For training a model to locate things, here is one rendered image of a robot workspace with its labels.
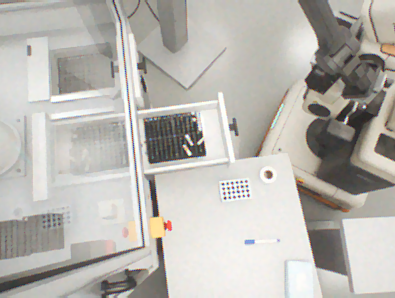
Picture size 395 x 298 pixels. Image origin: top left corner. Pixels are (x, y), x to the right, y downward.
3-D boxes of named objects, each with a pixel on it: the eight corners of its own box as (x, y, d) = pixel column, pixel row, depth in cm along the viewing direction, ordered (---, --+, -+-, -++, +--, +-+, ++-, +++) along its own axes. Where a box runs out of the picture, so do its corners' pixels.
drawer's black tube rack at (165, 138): (199, 116, 129) (199, 110, 123) (205, 157, 124) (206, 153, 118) (145, 124, 128) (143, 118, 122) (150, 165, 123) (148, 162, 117)
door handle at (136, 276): (150, 264, 65) (133, 276, 47) (151, 277, 64) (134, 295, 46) (126, 268, 65) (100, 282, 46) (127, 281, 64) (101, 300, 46)
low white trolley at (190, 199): (254, 180, 207) (288, 152, 133) (274, 279, 191) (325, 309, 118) (168, 193, 204) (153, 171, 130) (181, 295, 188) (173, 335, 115)
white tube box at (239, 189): (247, 179, 130) (249, 177, 126) (250, 199, 128) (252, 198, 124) (218, 182, 130) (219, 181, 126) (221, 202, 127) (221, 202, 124)
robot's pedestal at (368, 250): (331, 220, 201) (411, 213, 127) (339, 269, 193) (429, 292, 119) (285, 222, 200) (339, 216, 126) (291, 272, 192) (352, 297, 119)
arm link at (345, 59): (349, 79, 92) (363, 65, 91) (332, 57, 87) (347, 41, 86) (330, 71, 99) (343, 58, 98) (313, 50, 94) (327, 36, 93)
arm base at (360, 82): (369, 97, 91) (382, 65, 94) (357, 80, 87) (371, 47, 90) (342, 99, 99) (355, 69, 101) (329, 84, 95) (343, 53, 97)
